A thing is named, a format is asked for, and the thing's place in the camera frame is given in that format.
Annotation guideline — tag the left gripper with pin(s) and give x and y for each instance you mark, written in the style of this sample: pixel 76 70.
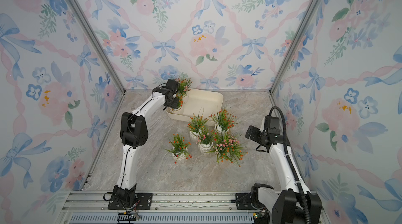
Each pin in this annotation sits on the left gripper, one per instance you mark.
pixel 176 105

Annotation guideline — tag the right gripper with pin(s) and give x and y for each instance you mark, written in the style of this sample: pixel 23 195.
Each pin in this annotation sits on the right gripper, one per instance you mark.
pixel 252 133

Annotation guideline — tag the pink flowered potted gypsophila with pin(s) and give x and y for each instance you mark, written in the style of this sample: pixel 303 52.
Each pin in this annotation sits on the pink flowered potted gypsophila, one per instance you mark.
pixel 183 88

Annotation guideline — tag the orange flowered potted gypsophila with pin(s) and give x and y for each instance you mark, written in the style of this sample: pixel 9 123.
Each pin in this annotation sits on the orange flowered potted gypsophila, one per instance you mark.
pixel 177 103

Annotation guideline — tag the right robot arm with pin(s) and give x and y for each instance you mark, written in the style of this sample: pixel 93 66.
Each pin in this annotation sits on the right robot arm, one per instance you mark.
pixel 295 203

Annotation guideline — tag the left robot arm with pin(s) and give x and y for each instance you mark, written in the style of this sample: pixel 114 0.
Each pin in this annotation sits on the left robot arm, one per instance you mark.
pixel 134 134

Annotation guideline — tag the cream plastic storage box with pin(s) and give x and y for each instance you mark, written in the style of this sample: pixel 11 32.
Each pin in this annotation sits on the cream plastic storage box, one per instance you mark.
pixel 199 103

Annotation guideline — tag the large pink flowered potted plant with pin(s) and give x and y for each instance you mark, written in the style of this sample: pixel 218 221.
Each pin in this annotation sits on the large pink flowered potted plant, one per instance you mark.
pixel 227 147

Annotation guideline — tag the centre small potted gypsophila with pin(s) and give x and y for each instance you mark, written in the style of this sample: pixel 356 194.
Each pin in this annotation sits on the centre small potted gypsophila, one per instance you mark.
pixel 205 140

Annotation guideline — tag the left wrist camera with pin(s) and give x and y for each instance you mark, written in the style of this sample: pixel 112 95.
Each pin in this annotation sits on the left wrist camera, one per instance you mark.
pixel 172 85

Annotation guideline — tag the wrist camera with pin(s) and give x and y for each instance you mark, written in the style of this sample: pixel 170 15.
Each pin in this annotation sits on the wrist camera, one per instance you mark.
pixel 172 85
pixel 271 124

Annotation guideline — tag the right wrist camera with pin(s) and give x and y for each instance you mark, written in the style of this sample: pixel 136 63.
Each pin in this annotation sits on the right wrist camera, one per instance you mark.
pixel 271 124

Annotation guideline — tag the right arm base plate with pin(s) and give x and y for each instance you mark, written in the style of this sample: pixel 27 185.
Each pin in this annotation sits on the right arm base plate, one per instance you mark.
pixel 263 199

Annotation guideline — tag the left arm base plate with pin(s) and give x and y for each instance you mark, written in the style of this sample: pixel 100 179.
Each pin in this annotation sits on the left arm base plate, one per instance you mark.
pixel 137 201

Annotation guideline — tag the aluminium rail frame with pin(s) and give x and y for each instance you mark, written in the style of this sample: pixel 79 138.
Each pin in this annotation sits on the aluminium rail frame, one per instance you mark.
pixel 167 207

